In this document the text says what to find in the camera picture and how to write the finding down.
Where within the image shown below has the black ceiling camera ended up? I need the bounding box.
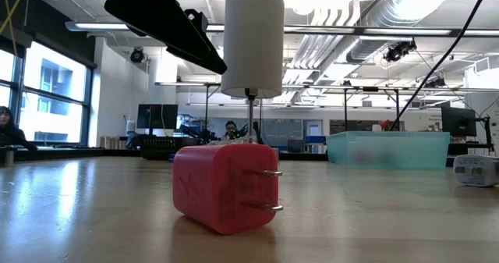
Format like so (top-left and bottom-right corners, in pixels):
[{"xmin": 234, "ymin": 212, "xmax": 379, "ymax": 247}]
[{"xmin": 129, "ymin": 47, "xmax": 146, "ymax": 64}]

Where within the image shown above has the yellow hanging cable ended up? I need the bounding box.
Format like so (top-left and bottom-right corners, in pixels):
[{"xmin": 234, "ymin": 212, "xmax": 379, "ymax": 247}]
[{"xmin": 0, "ymin": 0, "xmax": 29, "ymax": 57}]

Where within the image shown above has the black ceiling spotlight cluster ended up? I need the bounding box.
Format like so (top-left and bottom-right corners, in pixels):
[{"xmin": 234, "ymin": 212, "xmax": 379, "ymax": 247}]
[{"xmin": 384, "ymin": 40, "xmax": 417, "ymax": 63}]

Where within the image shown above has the large room window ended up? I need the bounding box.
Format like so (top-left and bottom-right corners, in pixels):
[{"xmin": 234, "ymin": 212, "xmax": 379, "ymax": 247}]
[{"xmin": 0, "ymin": 40, "xmax": 94, "ymax": 145}]

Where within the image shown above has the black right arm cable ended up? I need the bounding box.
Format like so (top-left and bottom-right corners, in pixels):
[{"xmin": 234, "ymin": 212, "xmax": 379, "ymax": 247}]
[{"xmin": 388, "ymin": 0, "xmax": 495, "ymax": 132}]

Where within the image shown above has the pink wall charger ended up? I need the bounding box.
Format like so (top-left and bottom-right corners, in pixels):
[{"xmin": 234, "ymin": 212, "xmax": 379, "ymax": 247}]
[{"xmin": 172, "ymin": 143, "xmax": 285, "ymax": 236}]

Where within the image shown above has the silver ventilation duct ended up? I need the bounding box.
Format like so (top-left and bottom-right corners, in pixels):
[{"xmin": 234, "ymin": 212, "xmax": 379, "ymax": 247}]
[{"xmin": 345, "ymin": 0, "xmax": 461, "ymax": 64}]

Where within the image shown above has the teal translucent plastic bin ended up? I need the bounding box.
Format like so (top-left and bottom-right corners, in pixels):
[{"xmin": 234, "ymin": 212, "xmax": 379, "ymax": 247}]
[{"xmin": 325, "ymin": 130, "xmax": 451, "ymax": 172}]

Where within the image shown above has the black computer monitor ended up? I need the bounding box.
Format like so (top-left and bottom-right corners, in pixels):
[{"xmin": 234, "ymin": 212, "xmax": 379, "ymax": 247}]
[
  {"xmin": 136, "ymin": 103, "xmax": 179, "ymax": 130},
  {"xmin": 441, "ymin": 105, "xmax": 477, "ymax": 137}
]

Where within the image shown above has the long ceiling light bar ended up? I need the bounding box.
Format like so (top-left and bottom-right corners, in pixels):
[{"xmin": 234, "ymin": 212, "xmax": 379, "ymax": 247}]
[
  {"xmin": 65, "ymin": 20, "xmax": 225, "ymax": 33},
  {"xmin": 283, "ymin": 25, "xmax": 499, "ymax": 37}
]

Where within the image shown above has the black aluminium rig frame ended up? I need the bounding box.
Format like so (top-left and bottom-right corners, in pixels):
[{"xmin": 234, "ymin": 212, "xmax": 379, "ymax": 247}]
[{"xmin": 0, "ymin": 148, "xmax": 499, "ymax": 162}]

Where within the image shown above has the white shade wooden base lamp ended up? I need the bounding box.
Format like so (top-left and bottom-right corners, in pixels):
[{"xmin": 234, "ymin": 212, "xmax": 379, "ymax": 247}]
[{"xmin": 221, "ymin": 0, "xmax": 285, "ymax": 145}]

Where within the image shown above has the white and blue wall charger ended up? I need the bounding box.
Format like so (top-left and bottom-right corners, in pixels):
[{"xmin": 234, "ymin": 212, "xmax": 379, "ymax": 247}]
[{"xmin": 451, "ymin": 153, "xmax": 499, "ymax": 188}]

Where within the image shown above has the black gantry frame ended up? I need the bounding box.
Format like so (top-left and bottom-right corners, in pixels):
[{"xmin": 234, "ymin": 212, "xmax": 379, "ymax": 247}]
[{"xmin": 154, "ymin": 81, "xmax": 499, "ymax": 136}]

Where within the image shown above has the person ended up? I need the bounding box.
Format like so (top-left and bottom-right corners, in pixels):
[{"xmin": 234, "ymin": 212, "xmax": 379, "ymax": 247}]
[
  {"xmin": 221, "ymin": 120, "xmax": 239, "ymax": 141},
  {"xmin": 0, "ymin": 105, "xmax": 38, "ymax": 151}
]

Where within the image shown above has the black slotted organizer bin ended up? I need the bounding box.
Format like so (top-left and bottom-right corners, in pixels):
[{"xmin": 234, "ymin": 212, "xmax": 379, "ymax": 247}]
[{"xmin": 138, "ymin": 134, "xmax": 202, "ymax": 162}]

